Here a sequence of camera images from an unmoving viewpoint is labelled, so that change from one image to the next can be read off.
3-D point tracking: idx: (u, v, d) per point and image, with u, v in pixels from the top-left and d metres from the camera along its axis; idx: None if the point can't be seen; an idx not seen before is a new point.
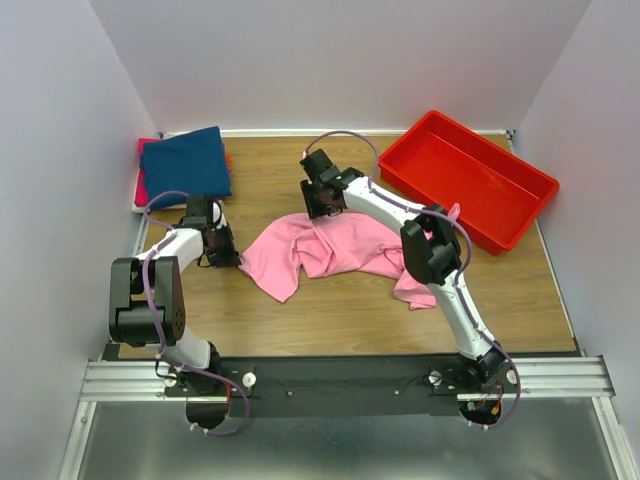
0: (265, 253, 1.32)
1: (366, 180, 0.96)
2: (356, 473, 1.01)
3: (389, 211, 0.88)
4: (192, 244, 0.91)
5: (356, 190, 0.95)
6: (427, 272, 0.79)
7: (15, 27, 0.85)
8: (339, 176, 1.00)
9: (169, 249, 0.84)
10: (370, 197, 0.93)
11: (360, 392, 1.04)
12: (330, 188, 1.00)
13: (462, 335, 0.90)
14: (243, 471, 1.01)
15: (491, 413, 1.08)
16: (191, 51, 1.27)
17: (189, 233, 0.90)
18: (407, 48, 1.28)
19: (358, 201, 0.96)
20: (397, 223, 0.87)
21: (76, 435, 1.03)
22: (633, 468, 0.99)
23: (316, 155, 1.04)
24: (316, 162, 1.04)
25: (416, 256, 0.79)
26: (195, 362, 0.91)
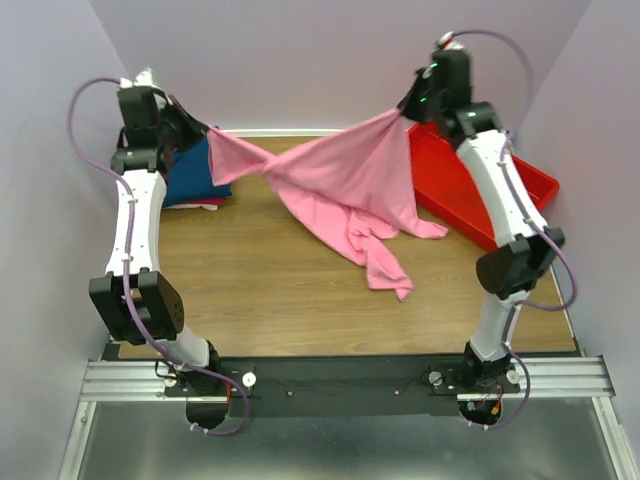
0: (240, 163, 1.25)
1: (501, 143, 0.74)
2: (356, 473, 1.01)
3: (506, 207, 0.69)
4: (158, 194, 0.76)
5: (482, 150, 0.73)
6: (499, 284, 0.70)
7: (16, 28, 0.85)
8: (470, 111, 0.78)
9: (140, 240, 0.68)
10: (496, 171, 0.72)
11: (360, 392, 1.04)
12: (451, 118, 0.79)
13: (487, 342, 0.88)
14: (244, 470, 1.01)
15: (491, 413, 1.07)
16: (191, 50, 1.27)
17: (150, 183, 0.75)
18: (407, 48, 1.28)
19: (470, 158, 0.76)
20: (504, 224, 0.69)
21: (76, 435, 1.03)
22: (633, 467, 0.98)
23: (459, 57, 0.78)
24: (455, 71, 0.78)
25: (498, 267, 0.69)
26: (195, 359, 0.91)
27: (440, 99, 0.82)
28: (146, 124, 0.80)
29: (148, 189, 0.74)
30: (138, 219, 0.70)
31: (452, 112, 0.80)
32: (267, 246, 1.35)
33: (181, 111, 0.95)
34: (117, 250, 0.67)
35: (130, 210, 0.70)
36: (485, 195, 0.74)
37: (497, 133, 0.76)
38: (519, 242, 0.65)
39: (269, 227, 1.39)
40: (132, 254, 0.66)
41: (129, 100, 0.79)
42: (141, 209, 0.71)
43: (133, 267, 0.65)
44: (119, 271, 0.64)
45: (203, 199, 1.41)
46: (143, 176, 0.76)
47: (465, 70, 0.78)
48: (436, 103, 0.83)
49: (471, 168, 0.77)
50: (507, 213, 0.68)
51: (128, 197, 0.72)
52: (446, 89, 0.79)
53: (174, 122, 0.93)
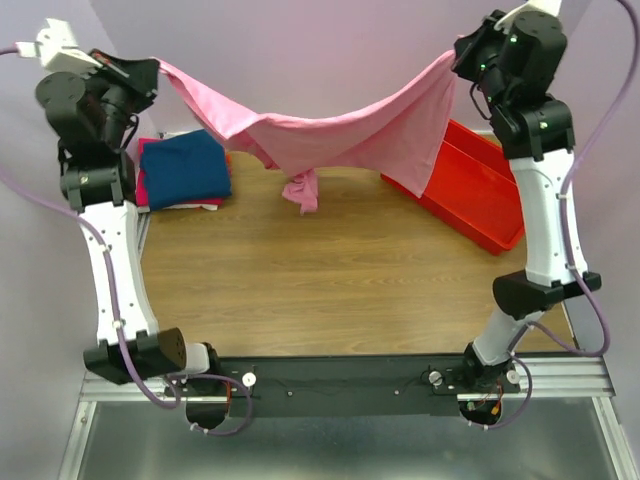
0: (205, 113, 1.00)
1: (568, 167, 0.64)
2: (357, 473, 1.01)
3: (551, 247, 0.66)
4: (129, 226, 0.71)
5: (544, 178, 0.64)
6: (517, 310, 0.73)
7: (17, 28, 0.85)
8: (544, 117, 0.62)
9: (127, 296, 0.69)
10: (553, 206, 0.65)
11: (360, 391, 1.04)
12: (515, 121, 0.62)
13: (493, 347, 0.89)
14: (244, 470, 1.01)
15: (492, 414, 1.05)
16: (190, 50, 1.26)
17: (123, 222, 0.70)
18: (407, 47, 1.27)
19: (525, 180, 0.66)
20: (543, 262, 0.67)
21: (75, 435, 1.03)
22: (633, 467, 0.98)
23: (552, 42, 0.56)
24: (542, 61, 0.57)
25: (521, 299, 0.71)
26: (196, 367, 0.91)
27: (506, 84, 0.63)
28: (88, 136, 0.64)
29: (120, 229, 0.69)
30: (119, 271, 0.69)
31: (516, 111, 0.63)
32: (267, 246, 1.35)
33: (117, 71, 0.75)
34: (105, 311, 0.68)
35: (106, 262, 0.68)
36: (531, 224, 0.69)
37: (564, 153, 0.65)
38: (555, 289, 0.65)
39: (269, 227, 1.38)
40: (122, 317, 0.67)
41: (57, 115, 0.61)
42: (118, 259, 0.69)
43: (128, 333, 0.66)
44: (112, 339, 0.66)
45: (203, 199, 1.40)
46: (106, 211, 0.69)
47: (556, 59, 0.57)
48: (498, 84, 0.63)
49: (523, 190, 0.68)
50: (551, 254, 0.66)
51: (102, 246, 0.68)
52: (519, 80, 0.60)
53: (117, 91, 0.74)
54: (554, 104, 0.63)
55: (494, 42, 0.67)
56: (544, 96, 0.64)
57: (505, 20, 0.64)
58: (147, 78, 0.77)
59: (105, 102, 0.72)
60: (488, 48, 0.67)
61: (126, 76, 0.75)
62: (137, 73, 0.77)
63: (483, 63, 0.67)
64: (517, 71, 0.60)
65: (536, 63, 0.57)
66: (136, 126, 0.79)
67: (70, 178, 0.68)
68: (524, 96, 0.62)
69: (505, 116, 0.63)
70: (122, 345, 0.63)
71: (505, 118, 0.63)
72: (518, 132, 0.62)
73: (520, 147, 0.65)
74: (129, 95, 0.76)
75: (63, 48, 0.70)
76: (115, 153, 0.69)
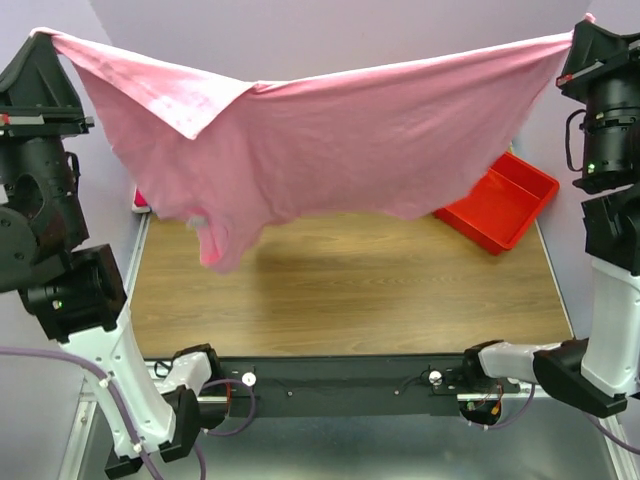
0: (124, 82, 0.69)
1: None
2: (357, 473, 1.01)
3: (625, 362, 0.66)
4: (129, 334, 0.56)
5: (638, 295, 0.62)
6: (559, 394, 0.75)
7: (17, 29, 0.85)
8: None
9: (142, 416, 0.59)
10: (638, 322, 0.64)
11: (360, 391, 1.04)
12: (616, 221, 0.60)
13: (502, 367, 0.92)
14: (244, 470, 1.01)
15: (491, 414, 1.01)
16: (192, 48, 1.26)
17: (120, 344, 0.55)
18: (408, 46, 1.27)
19: (618, 288, 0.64)
20: (612, 372, 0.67)
21: (76, 434, 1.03)
22: (633, 467, 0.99)
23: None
24: None
25: (574, 393, 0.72)
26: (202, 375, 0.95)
27: (619, 173, 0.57)
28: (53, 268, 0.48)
29: (120, 354, 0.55)
30: (132, 396, 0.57)
31: (625, 213, 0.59)
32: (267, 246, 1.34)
33: (27, 122, 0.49)
34: (120, 433, 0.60)
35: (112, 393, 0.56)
36: (608, 330, 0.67)
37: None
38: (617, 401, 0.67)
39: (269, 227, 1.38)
40: (142, 436, 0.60)
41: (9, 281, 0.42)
42: (126, 384, 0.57)
43: (151, 445, 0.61)
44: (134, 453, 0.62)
45: None
46: (98, 338, 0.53)
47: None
48: (613, 164, 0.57)
49: (607, 287, 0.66)
50: (622, 368, 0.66)
51: (103, 381, 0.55)
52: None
53: (41, 148, 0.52)
54: None
55: (628, 76, 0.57)
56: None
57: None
58: (63, 86, 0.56)
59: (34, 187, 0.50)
60: (616, 86, 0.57)
61: (43, 119, 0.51)
62: (37, 83, 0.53)
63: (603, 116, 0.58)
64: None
65: None
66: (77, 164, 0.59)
67: (34, 304, 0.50)
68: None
69: (610, 218, 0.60)
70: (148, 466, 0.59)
71: (607, 216, 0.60)
72: (617, 235, 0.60)
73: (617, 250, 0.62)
74: (55, 148, 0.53)
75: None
76: (87, 260, 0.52)
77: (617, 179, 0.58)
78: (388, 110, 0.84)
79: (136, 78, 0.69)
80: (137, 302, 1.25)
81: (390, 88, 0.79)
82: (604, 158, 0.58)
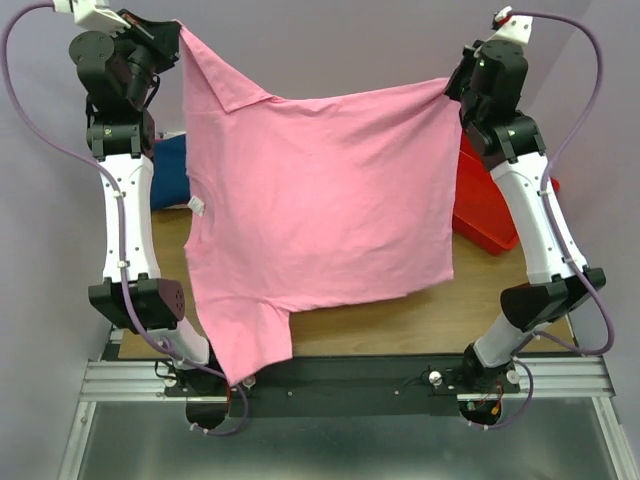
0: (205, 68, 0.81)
1: (543, 167, 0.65)
2: (356, 473, 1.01)
3: (544, 242, 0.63)
4: (146, 174, 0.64)
5: (523, 178, 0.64)
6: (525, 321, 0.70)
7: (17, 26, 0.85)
8: (512, 131, 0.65)
9: (133, 237, 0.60)
10: (537, 204, 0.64)
11: (360, 391, 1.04)
12: (489, 132, 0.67)
13: (496, 352, 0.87)
14: (244, 470, 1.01)
15: (491, 413, 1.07)
16: None
17: (138, 172, 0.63)
18: (408, 47, 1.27)
19: (506, 184, 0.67)
20: (540, 259, 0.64)
21: (76, 434, 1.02)
22: (632, 467, 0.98)
23: (513, 65, 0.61)
24: (508, 84, 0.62)
25: (528, 303, 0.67)
26: (195, 356, 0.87)
27: (477, 102, 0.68)
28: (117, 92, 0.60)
29: (135, 179, 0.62)
30: (133, 217, 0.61)
31: (490, 125, 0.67)
32: None
33: (144, 33, 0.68)
34: (112, 253, 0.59)
35: (118, 208, 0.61)
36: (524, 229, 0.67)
37: (537, 155, 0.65)
38: (556, 284, 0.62)
39: None
40: (129, 259, 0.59)
41: (86, 70, 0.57)
42: (133, 207, 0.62)
43: (132, 274, 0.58)
44: (118, 277, 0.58)
45: None
46: (125, 161, 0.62)
47: (518, 83, 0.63)
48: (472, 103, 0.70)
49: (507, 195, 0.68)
50: (546, 249, 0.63)
51: (115, 193, 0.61)
52: (489, 100, 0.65)
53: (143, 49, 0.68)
54: (524, 119, 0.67)
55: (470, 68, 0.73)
56: (514, 111, 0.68)
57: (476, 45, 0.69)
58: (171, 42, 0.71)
59: (131, 61, 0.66)
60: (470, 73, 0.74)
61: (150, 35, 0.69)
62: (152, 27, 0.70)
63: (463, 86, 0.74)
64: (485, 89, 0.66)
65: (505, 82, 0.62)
66: (157, 86, 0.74)
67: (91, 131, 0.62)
68: (495, 113, 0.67)
69: (480, 131, 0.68)
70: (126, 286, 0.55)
71: (479, 133, 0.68)
72: (490, 143, 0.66)
73: (495, 157, 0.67)
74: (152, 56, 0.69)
75: (96, 6, 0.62)
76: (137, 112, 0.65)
77: (477, 111, 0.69)
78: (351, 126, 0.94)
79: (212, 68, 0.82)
80: None
81: (362, 108, 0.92)
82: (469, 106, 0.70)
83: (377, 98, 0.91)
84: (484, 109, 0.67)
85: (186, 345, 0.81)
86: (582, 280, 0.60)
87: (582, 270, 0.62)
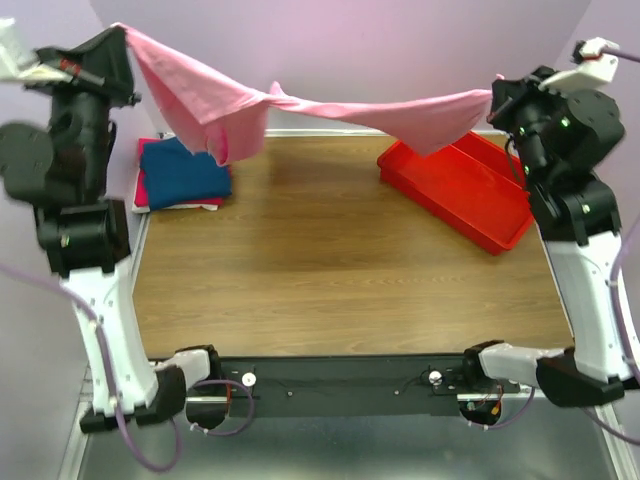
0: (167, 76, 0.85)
1: (613, 253, 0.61)
2: (357, 473, 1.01)
3: (605, 338, 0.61)
4: (118, 275, 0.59)
5: (591, 264, 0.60)
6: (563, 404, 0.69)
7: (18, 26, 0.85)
8: (587, 204, 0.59)
9: (122, 367, 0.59)
10: (602, 294, 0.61)
11: (360, 391, 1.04)
12: (554, 203, 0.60)
13: (506, 371, 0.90)
14: (244, 470, 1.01)
15: (491, 414, 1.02)
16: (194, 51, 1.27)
17: (114, 291, 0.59)
18: (408, 46, 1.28)
19: (569, 263, 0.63)
20: (597, 355, 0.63)
21: (76, 434, 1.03)
22: (632, 468, 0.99)
23: (609, 134, 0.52)
24: (594, 153, 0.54)
25: (572, 392, 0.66)
26: (198, 374, 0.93)
27: (547, 162, 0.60)
28: (66, 200, 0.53)
29: (112, 300, 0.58)
30: (115, 347, 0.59)
31: (558, 195, 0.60)
32: (267, 246, 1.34)
33: (91, 80, 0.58)
34: (100, 384, 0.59)
35: (98, 338, 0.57)
36: (579, 315, 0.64)
37: (610, 236, 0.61)
38: (614, 386, 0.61)
39: (268, 227, 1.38)
40: (120, 389, 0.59)
41: (18, 188, 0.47)
42: (112, 333, 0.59)
43: (126, 404, 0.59)
44: (109, 410, 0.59)
45: (204, 199, 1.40)
46: (97, 279, 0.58)
47: (606, 153, 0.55)
48: (538, 158, 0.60)
49: (565, 272, 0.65)
50: (606, 346, 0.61)
51: (92, 323, 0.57)
52: (566, 165, 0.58)
53: (91, 106, 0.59)
54: (598, 185, 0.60)
55: (542, 107, 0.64)
56: (588, 175, 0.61)
57: (551, 83, 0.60)
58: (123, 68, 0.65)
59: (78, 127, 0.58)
60: (531, 107, 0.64)
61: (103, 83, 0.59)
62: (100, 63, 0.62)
63: (524, 125, 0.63)
64: (562, 153, 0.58)
65: (591, 152, 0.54)
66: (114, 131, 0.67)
67: (44, 236, 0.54)
68: (568, 178, 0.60)
69: (546, 199, 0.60)
70: (119, 416, 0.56)
71: (542, 200, 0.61)
72: (556, 217, 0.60)
73: (560, 231, 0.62)
74: (101, 111, 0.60)
75: (19, 68, 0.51)
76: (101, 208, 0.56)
77: (546, 173, 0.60)
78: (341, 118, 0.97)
79: (176, 75, 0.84)
80: (137, 302, 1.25)
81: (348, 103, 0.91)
82: (535, 157, 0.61)
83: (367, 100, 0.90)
84: (558, 175, 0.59)
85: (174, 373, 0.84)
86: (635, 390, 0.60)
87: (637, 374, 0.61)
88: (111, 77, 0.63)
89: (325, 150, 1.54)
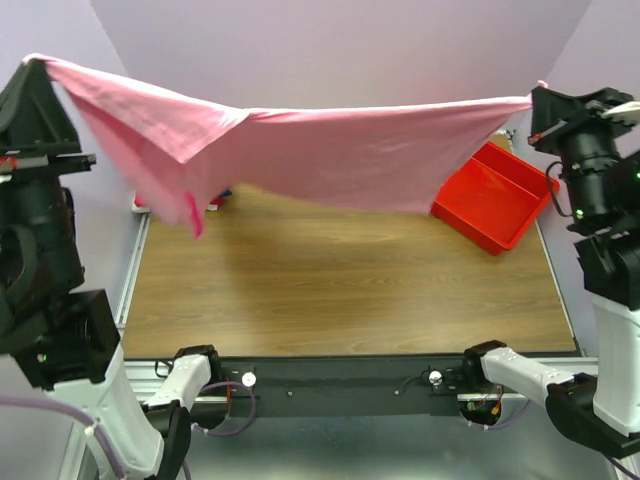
0: (120, 111, 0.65)
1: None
2: (357, 472, 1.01)
3: (636, 399, 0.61)
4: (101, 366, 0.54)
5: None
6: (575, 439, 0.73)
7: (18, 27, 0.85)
8: None
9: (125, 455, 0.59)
10: None
11: (360, 391, 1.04)
12: (611, 261, 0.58)
13: (507, 380, 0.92)
14: (244, 470, 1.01)
15: (491, 413, 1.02)
16: (193, 49, 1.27)
17: (108, 393, 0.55)
18: (407, 46, 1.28)
19: (617, 322, 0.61)
20: (622, 409, 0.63)
21: (75, 435, 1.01)
22: (633, 468, 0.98)
23: None
24: None
25: (590, 436, 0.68)
26: (200, 382, 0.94)
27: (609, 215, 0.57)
28: (32, 329, 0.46)
29: (108, 403, 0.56)
30: (118, 437, 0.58)
31: (614, 249, 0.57)
32: (267, 246, 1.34)
33: (35, 163, 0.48)
34: (105, 466, 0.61)
35: (100, 438, 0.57)
36: (615, 370, 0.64)
37: None
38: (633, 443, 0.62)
39: (268, 226, 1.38)
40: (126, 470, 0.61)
41: None
42: (113, 427, 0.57)
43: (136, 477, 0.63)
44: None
45: None
46: (85, 388, 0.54)
47: None
48: (597, 204, 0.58)
49: (608, 328, 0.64)
50: (634, 405, 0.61)
51: (89, 428, 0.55)
52: (632, 220, 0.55)
53: (38, 193, 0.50)
54: None
55: (594, 129, 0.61)
56: None
57: (616, 113, 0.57)
58: (61, 122, 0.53)
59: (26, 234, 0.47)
60: (586, 136, 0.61)
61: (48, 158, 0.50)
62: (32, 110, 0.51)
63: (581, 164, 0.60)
64: (629, 207, 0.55)
65: None
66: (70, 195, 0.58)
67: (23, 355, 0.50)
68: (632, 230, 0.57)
69: (601, 253, 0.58)
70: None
71: (599, 254, 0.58)
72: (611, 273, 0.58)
73: (614, 285, 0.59)
74: (50, 195, 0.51)
75: None
76: (77, 310, 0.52)
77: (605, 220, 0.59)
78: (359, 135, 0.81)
79: (133, 107, 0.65)
80: (137, 302, 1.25)
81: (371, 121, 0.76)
82: (590, 203, 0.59)
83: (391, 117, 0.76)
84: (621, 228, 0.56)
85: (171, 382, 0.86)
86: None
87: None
88: (51, 139, 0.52)
89: None
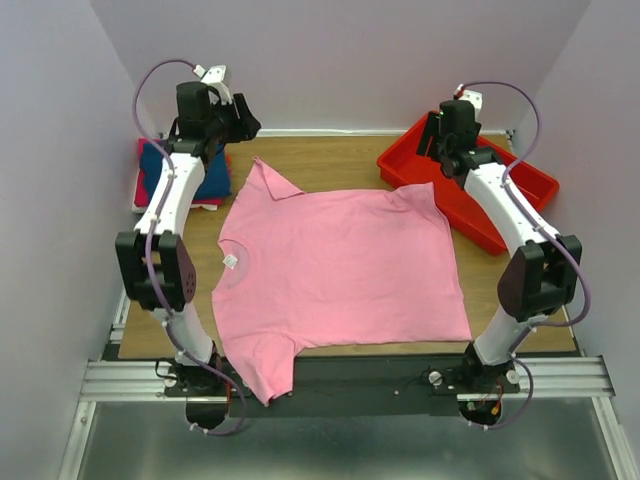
0: (273, 181, 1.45)
1: (502, 172, 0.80)
2: (356, 472, 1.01)
3: (514, 218, 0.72)
4: (195, 175, 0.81)
5: (486, 178, 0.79)
6: (522, 304, 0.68)
7: (22, 27, 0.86)
8: (471, 152, 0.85)
9: (169, 207, 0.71)
10: (501, 194, 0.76)
11: (360, 392, 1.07)
12: (456, 158, 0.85)
13: (497, 348, 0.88)
14: (243, 470, 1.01)
15: (491, 413, 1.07)
16: (194, 51, 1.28)
17: (192, 166, 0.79)
18: (408, 45, 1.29)
19: (490, 204, 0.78)
20: (515, 236, 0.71)
21: (76, 434, 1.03)
22: (633, 467, 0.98)
23: (465, 107, 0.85)
24: (465, 122, 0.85)
25: (518, 284, 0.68)
26: (196, 351, 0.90)
27: (445, 142, 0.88)
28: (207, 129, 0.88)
29: (187, 169, 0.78)
30: (173, 194, 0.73)
31: (459, 150, 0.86)
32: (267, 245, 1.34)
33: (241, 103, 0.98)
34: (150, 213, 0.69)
35: (167, 182, 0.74)
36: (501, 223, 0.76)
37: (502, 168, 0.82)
38: (531, 249, 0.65)
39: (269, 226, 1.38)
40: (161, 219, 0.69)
41: (182, 97, 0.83)
42: (177, 184, 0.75)
43: (159, 229, 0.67)
44: (145, 229, 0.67)
45: (204, 199, 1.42)
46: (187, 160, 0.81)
47: (471, 119, 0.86)
48: (454, 140, 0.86)
49: (506, 231, 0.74)
50: (515, 224, 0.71)
51: (168, 172, 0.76)
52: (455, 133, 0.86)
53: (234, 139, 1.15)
54: (485, 149, 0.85)
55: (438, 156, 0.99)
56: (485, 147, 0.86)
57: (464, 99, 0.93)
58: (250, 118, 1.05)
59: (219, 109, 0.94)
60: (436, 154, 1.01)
61: (232, 99, 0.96)
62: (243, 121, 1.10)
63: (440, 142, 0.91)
64: (451, 127, 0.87)
65: (455, 112, 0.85)
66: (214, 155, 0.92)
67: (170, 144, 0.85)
68: (460, 142, 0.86)
69: (453, 155, 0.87)
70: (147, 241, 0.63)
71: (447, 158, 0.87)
72: (458, 166, 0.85)
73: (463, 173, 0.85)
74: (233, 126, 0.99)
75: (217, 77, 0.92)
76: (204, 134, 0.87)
77: (447, 145, 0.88)
78: (333, 218, 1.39)
79: (277, 181, 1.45)
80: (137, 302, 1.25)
81: (338, 210, 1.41)
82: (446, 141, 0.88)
83: (347, 210, 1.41)
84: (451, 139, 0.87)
85: (192, 339, 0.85)
86: (557, 246, 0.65)
87: (554, 235, 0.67)
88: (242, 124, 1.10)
89: (325, 150, 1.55)
